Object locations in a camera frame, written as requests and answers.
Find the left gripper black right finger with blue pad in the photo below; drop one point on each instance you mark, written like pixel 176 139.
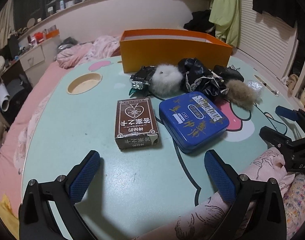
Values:
pixel 268 217

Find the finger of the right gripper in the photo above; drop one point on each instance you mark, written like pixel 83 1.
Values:
pixel 288 113
pixel 275 138

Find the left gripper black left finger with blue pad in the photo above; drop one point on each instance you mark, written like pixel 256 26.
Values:
pixel 35 215

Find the brown fur pompom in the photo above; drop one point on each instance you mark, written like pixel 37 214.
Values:
pixel 241 95

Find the blue metal tin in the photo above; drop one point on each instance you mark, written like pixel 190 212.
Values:
pixel 192 120

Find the black lace scrunchie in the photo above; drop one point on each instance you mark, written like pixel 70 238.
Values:
pixel 197 78

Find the white fur pompom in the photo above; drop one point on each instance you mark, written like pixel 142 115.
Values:
pixel 166 80

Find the brown card box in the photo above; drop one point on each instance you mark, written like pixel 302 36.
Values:
pixel 136 124

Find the black hair claw clip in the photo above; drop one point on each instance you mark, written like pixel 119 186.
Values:
pixel 141 80

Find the orange cardboard box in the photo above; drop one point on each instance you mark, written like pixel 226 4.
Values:
pixel 151 47

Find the clear crinkled plastic wrap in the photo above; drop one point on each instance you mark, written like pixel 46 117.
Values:
pixel 257 87

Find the green hanging garment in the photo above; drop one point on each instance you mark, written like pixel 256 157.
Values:
pixel 225 15

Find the black clothes pile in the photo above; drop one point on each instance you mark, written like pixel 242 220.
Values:
pixel 200 23

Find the white bedside drawer cabinet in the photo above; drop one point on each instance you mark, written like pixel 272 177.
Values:
pixel 36 61

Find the pink floral duvet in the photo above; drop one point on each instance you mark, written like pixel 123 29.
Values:
pixel 102 47

